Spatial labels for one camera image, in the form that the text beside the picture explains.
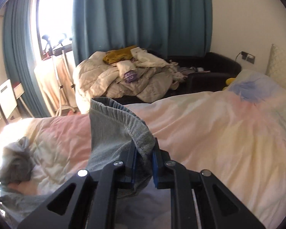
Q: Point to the white pillow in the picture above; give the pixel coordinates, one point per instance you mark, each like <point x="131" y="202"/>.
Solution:
<point x="276" y="69"/>

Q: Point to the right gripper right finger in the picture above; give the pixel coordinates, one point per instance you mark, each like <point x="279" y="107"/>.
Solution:
<point x="199" y="199"/>

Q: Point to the mustard yellow garment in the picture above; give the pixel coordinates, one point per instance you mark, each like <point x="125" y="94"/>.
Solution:
<point x="114" y="56"/>

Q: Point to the pile of beige bedding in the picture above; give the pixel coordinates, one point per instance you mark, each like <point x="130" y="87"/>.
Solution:
<point x="144" y="74"/>

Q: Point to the window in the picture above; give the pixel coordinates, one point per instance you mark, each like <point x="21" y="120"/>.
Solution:
<point x="54" y="25"/>

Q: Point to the black armchair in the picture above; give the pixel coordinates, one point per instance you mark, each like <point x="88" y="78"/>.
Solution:
<point x="200" y="74"/>

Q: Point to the blue denim jeans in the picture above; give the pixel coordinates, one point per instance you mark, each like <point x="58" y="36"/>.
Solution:
<point x="114" y="147"/>

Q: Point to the wall power socket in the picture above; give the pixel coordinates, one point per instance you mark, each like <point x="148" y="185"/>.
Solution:
<point x="246" y="57"/>

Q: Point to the right teal curtain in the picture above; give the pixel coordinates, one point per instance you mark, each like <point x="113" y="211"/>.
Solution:
<point x="167" y="27"/>

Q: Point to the white backed chair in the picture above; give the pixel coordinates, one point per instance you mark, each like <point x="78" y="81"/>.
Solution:
<point x="9" y="96"/>

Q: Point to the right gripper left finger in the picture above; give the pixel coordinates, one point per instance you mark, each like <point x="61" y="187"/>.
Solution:
<point x="87" y="199"/>

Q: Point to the beige hanging garment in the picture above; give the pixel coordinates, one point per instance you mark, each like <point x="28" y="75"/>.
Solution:
<point x="47" y="73"/>

